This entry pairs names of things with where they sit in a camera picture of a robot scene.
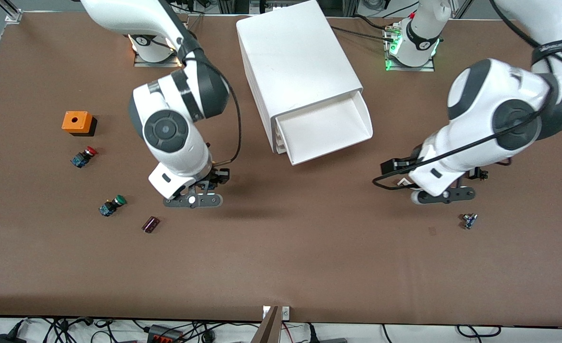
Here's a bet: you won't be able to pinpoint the black power plug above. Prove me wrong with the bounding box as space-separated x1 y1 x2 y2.
0 320 28 343

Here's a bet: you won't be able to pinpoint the black power strip red switches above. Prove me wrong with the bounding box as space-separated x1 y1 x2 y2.
147 324 185 343

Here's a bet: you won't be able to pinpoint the orange button enclosure box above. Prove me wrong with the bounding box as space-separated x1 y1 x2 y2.
61 111 98 137

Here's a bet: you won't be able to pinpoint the white drawer cabinet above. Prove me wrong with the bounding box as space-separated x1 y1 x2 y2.
236 0 363 154

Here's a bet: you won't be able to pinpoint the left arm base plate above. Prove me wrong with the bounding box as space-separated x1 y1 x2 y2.
384 23 437 73

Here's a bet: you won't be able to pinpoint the green pushbutton blue base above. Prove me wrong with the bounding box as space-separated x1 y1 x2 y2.
99 194 127 217

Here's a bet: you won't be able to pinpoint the black table cable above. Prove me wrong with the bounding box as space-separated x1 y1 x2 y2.
352 13 393 32
331 26 390 42

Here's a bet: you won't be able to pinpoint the aluminium frame post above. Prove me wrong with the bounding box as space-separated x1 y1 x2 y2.
0 0 23 23

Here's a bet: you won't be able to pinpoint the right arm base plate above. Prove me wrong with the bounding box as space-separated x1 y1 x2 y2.
133 36 182 68

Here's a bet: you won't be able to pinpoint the red pushbutton blue base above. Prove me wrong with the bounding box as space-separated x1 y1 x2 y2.
70 146 98 169

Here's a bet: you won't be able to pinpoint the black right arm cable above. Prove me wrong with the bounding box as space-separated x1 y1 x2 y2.
157 0 242 166

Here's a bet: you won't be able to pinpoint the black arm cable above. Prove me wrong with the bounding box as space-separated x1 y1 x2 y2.
372 0 562 190
157 0 242 166

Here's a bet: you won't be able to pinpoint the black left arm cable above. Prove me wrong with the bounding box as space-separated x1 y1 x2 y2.
372 0 562 190

